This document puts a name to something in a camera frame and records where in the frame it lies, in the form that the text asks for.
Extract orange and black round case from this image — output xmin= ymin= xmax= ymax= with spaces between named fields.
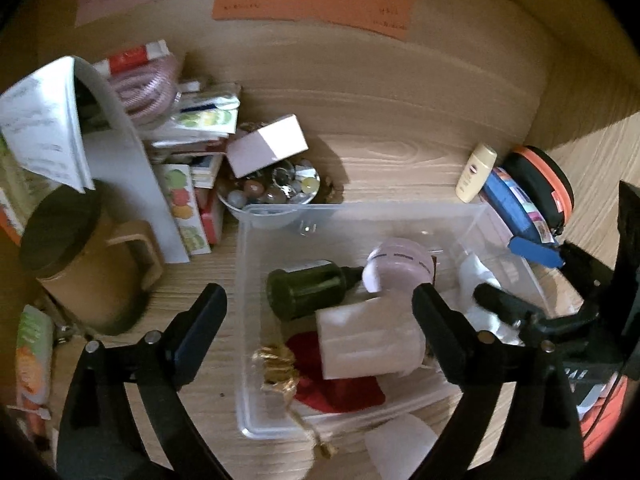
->
xmin=501 ymin=145 xmax=576 ymax=237

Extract white paper piece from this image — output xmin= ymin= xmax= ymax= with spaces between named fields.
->
xmin=363 ymin=412 xmax=439 ymax=480

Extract green and orange tissue pack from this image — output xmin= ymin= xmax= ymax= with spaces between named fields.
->
xmin=14 ymin=304 xmax=56 ymax=413

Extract green glass bottle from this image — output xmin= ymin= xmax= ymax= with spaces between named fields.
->
xmin=266 ymin=258 xmax=366 ymax=322

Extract white envelope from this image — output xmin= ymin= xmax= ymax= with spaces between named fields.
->
xmin=74 ymin=59 xmax=191 ymax=264

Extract orange garment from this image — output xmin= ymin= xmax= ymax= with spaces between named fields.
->
xmin=581 ymin=375 xmax=629 ymax=462

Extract clear plastic container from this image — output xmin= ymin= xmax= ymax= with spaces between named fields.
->
xmin=235 ymin=202 xmax=552 ymax=439

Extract pink round jar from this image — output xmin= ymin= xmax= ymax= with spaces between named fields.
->
xmin=360 ymin=237 xmax=435 ymax=294

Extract fruit print box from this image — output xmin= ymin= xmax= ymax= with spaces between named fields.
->
xmin=154 ymin=163 xmax=212 ymax=257

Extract wooden desk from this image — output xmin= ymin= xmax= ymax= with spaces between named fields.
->
xmin=15 ymin=125 xmax=640 ymax=480

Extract red and white box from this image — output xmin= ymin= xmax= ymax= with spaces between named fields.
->
xmin=92 ymin=39 xmax=171 ymax=77

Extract white pig figurine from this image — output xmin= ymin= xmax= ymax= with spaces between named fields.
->
xmin=456 ymin=252 xmax=522 ymax=347

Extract red pouch with gold trim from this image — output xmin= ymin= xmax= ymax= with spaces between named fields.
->
xmin=251 ymin=333 xmax=387 ymax=459

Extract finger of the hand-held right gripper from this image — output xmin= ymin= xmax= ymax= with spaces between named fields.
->
xmin=472 ymin=283 xmax=602 ymax=344
xmin=507 ymin=237 xmax=614 ymax=302

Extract small cream bottle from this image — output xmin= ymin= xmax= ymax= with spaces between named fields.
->
xmin=454 ymin=143 xmax=499 ymax=205

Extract white plastic cup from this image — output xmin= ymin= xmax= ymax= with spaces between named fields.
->
xmin=314 ymin=295 xmax=427 ymax=381

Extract printed white papers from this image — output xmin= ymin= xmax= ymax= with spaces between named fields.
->
xmin=0 ymin=55 xmax=97 ymax=194

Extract pink and white small box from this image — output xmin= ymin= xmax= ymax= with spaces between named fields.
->
xmin=225 ymin=114 xmax=309 ymax=179

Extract green fruit print packet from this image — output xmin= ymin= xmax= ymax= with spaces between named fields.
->
xmin=169 ymin=84 xmax=242 ymax=137

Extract brown ceramic mug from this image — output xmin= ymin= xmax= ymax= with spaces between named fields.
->
xmin=19 ymin=189 xmax=166 ymax=337

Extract pink coiled hose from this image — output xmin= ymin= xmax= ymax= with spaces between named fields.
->
xmin=106 ymin=56 xmax=184 ymax=127

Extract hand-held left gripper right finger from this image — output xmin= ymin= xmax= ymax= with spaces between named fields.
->
xmin=411 ymin=282 xmax=586 ymax=480

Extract glass bowl of marbles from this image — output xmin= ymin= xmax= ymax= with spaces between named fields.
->
xmin=215 ymin=157 xmax=321 ymax=229

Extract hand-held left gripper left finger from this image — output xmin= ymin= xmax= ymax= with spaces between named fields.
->
xmin=56 ymin=283 xmax=231 ymax=480

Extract blue packet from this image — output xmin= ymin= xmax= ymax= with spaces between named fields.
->
xmin=481 ymin=167 xmax=557 ymax=247

